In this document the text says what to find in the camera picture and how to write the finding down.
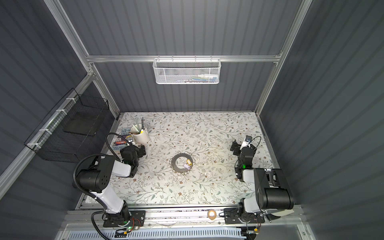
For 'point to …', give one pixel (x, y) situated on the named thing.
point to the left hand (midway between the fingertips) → (132, 146)
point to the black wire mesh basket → (77, 132)
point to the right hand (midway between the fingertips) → (245, 142)
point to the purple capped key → (186, 166)
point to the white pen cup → (139, 134)
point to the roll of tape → (212, 218)
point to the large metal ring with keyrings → (173, 163)
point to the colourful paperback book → (124, 137)
